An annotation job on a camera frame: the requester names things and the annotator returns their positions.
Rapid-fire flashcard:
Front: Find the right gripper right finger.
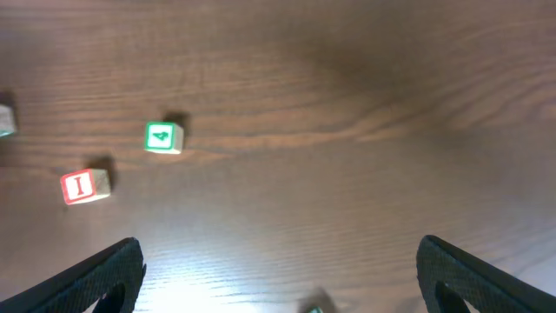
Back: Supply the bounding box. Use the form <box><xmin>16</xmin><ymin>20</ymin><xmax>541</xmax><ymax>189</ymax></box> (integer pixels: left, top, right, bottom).
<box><xmin>416</xmin><ymin>235</ymin><xmax>555</xmax><ymax>313</ymax></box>

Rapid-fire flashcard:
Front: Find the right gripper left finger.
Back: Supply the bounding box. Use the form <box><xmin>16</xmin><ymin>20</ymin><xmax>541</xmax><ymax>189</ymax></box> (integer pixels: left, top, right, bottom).
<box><xmin>1</xmin><ymin>237</ymin><xmax>146</xmax><ymax>313</ymax></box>

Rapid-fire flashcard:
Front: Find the red letter I block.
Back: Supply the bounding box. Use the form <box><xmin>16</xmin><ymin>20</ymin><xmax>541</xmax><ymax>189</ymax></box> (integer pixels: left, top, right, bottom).
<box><xmin>60</xmin><ymin>169</ymin><xmax>111</xmax><ymax>205</ymax></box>

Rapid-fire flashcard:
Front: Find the red letter A block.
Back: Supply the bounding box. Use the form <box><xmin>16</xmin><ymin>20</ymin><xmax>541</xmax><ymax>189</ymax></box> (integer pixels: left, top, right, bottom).
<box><xmin>303</xmin><ymin>306</ymin><xmax>324</xmax><ymax>313</ymax></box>

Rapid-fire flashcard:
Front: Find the green number 4 block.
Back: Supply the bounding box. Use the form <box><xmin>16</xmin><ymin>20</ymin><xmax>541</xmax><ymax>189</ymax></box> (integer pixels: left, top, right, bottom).
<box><xmin>144</xmin><ymin>122</ymin><xmax>184</xmax><ymax>155</ymax></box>

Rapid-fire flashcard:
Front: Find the green picture block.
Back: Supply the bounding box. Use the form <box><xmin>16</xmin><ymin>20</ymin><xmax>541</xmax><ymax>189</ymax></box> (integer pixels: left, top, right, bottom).
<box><xmin>0</xmin><ymin>104</ymin><xmax>17</xmax><ymax>137</ymax></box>

